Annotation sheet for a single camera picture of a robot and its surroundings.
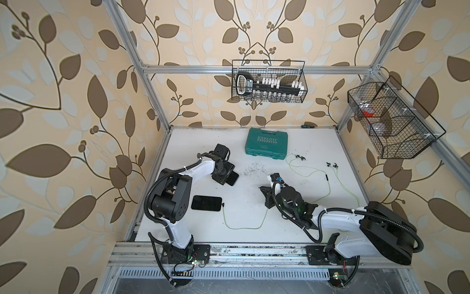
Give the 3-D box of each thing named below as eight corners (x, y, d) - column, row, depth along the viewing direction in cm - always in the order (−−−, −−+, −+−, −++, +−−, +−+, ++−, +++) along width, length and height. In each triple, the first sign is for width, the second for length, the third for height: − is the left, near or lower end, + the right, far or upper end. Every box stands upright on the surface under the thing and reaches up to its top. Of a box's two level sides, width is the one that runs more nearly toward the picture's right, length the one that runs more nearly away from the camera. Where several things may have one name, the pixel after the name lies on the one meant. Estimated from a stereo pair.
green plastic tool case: (243, 155, 109) (243, 150, 105) (248, 131, 121) (248, 126, 117) (286, 160, 106) (287, 156, 102) (286, 136, 118) (288, 131, 114)
